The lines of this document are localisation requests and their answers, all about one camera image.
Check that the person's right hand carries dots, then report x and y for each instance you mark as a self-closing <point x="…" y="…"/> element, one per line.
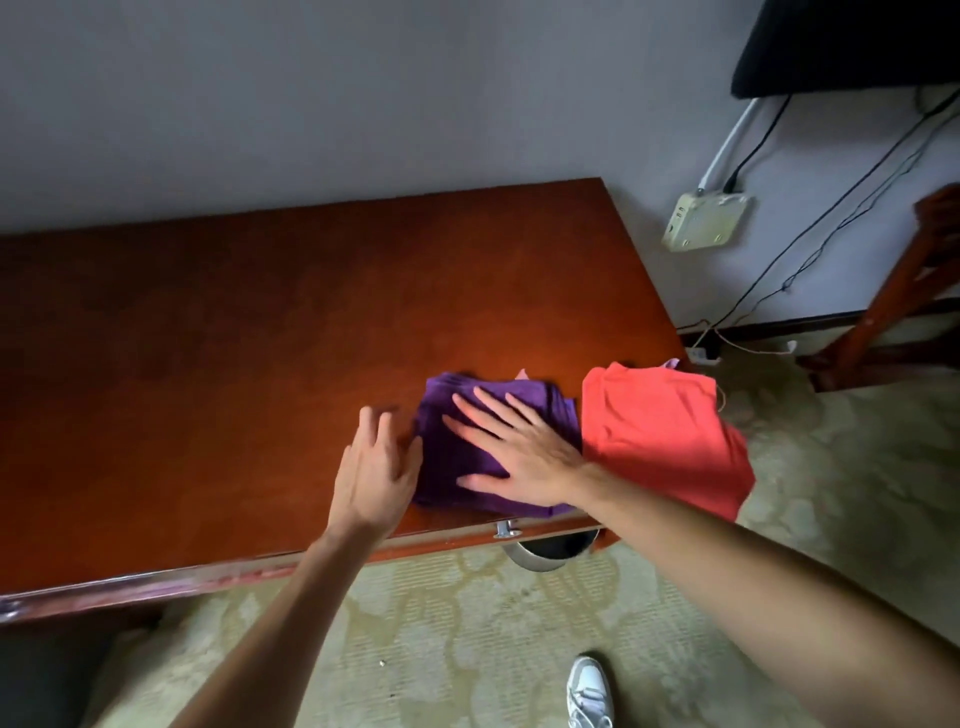
<point x="540" y="465"/>

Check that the person's left hand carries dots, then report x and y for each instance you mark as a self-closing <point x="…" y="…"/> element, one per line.
<point x="375" y="487"/>

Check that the purple cloth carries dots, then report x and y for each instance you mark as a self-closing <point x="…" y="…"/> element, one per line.
<point x="442" y="465"/>

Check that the red cloth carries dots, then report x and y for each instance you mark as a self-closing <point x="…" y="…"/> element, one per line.
<point x="660" y="435"/>

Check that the person's left forearm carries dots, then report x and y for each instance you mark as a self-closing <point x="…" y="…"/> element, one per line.
<point x="277" y="645"/>

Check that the person's right forearm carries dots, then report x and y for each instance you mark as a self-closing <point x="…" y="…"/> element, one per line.
<point x="750" y="585"/>

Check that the silver metal bin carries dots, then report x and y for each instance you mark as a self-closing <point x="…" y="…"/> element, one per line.
<point x="540" y="559"/>

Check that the white power strip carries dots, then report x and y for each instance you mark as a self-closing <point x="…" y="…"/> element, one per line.
<point x="701" y="355"/>

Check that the brown wooden table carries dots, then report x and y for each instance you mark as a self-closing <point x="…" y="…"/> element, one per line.
<point x="225" y="337"/>

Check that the white shoe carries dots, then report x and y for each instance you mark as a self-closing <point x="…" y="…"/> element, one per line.
<point x="589" y="694"/>

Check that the dark baseboard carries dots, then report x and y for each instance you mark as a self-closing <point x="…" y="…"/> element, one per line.
<point x="787" y="324"/>

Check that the red-brown wooden stool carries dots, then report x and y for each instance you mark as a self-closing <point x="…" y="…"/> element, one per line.
<point x="892" y="300"/>

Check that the black television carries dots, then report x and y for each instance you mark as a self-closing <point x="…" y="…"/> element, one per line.
<point x="847" y="45"/>

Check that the beige wall socket box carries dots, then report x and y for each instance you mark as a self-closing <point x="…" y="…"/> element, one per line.
<point x="705" y="221"/>

